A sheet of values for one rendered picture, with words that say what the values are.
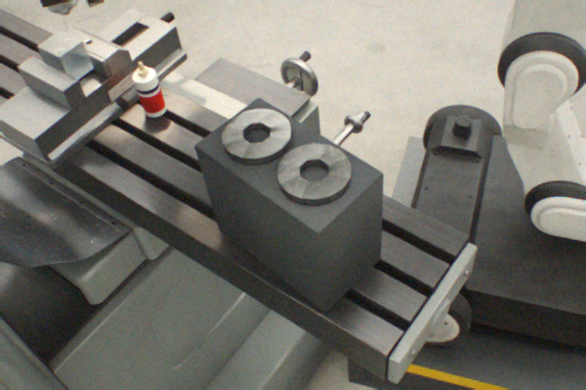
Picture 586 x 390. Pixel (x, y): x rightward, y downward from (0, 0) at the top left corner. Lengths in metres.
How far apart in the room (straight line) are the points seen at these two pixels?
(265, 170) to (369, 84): 1.87
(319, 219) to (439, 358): 0.80
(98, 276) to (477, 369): 0.82
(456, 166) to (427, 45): 1.35
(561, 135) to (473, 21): 1.77
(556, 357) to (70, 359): 1.00
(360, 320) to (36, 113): 0.65
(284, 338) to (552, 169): 0.81
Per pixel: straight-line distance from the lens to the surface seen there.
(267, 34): 2.95
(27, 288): 1.29
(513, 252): 1.45
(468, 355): 1.50
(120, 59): 1.19
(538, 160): 1.32
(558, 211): 1.35
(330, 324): 0.89
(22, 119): 1.18
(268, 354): 1.72
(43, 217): 1.18
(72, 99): 1.15
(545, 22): 1.11
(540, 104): 1.15
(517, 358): 1.52
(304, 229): 0.75
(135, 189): 1.08
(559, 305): 1.40
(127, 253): 1.18
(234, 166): 0.81
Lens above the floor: 1.74
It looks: 51 degrees down
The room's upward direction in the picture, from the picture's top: 8 degrees counter-clockwise
